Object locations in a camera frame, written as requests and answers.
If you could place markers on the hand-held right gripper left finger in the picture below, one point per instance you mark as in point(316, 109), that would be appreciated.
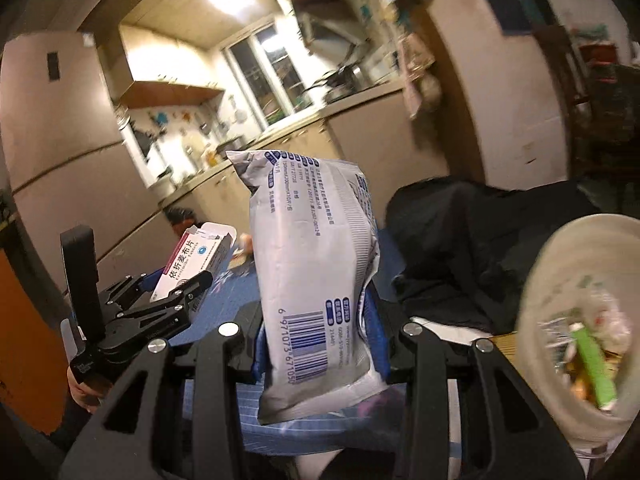
point(257, 355)

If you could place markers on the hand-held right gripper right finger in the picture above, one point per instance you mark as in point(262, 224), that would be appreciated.
point(374, 320)

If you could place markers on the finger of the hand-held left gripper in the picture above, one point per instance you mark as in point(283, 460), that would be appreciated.
point(125, 291)
point(165, 315)

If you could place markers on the white pink striped medicine box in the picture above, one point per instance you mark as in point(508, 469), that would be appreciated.
point(195, 255)

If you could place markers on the white wet wipes packet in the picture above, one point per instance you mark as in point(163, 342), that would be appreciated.
point(310, 270)

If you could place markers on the white round bin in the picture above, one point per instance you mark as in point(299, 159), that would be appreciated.
point(540, 285)

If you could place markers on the person's left hand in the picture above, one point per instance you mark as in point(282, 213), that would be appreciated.
point(87, 392)

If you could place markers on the orange cabinet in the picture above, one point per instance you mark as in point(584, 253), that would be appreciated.
point(30, 350)

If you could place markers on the black cloth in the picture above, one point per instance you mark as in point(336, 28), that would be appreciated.
point(475, 260)

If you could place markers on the beige refrigerator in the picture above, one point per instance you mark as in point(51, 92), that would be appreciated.
point(65, 150)

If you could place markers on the beige kitchen base cabinets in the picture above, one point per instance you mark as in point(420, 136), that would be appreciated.
point(360, 140)

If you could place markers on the green tube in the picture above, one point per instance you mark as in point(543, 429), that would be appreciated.
point(592, 365)

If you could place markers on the crumpled white paper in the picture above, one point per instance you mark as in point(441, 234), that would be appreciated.
point(610, 320)

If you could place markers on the hanging pink plastic bag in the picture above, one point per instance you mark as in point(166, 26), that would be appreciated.
point(417, 85)

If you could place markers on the black frying pan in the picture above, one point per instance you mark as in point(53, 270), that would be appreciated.
point(325, 84)

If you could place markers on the kitchen window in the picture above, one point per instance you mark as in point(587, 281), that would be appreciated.
point(260, 75)

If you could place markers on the range hood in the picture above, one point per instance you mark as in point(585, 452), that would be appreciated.
point(325, 25)

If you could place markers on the dark wooden table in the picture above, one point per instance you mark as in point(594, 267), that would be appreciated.
point(610, 125)

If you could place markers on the wooden chair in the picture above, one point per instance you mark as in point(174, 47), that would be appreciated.
point(555, 55)

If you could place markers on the red basin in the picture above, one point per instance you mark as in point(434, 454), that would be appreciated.
point(597, 52)

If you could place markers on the wooden wall shelf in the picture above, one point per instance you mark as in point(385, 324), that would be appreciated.
point(165, 92)

